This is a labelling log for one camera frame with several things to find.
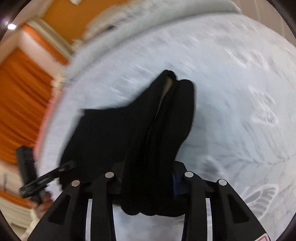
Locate black pants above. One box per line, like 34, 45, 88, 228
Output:
59, 70, 195, 217

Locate orange curtain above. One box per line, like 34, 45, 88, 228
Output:
1, 24, 68, 166

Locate butterfly print bed sheet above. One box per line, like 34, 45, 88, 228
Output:
38, 14, 295, 240

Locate person's left hand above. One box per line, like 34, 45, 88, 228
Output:
28, 191, 53, 219

